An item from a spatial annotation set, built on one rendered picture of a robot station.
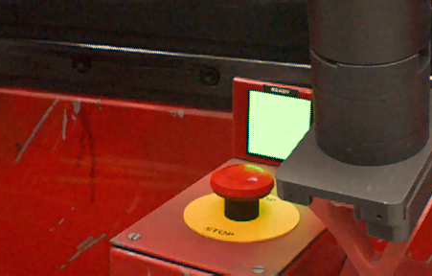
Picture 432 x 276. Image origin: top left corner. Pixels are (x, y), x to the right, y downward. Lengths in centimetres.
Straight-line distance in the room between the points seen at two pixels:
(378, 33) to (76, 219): 54
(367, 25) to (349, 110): 5
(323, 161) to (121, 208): 44
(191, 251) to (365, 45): 18
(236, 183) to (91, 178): 34
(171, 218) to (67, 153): 32
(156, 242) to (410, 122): 18
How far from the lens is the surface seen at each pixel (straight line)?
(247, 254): 54
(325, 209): 49
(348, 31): 42
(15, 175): 92
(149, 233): 56
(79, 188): 89
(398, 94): 44
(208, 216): 58
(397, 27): 42
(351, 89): 43
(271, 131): 65
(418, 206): 46
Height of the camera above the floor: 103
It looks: 20 degrees down
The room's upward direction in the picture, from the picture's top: 1 degrees clockwise
